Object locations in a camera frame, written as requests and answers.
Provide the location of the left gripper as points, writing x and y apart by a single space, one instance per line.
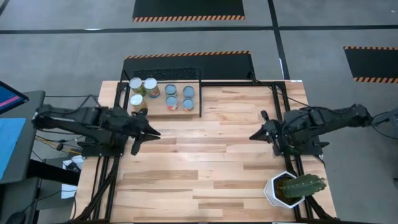
135 127

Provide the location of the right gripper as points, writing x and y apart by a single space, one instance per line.
275 130

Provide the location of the orange green beans can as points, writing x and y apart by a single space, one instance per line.
136 101

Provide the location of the orange white sauce can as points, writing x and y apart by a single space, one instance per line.
172 101

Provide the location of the tomatoes can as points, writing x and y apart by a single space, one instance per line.
151 85

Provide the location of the green sweet peas can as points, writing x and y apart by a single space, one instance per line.
170 89

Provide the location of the small blue-topped can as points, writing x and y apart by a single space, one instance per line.
188 103

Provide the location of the low light blue can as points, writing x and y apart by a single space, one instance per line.
188 91

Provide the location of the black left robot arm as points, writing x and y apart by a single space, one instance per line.
87 121

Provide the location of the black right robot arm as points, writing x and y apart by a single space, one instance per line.
326 119

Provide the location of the white plant pot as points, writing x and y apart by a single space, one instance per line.
270 191

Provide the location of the green cactus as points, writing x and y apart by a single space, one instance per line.
303 186

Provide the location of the pale green can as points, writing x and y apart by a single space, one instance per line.
136 84

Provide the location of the white paper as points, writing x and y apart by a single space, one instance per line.
70 191

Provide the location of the black hazard-striped floor mat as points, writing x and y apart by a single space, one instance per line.
217 67
373 63
186 7

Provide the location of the grey desk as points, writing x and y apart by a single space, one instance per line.
34 124

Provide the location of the blue sheet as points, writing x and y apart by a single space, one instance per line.
11 146

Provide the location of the blue-lit desk monitor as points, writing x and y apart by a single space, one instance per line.
9 99

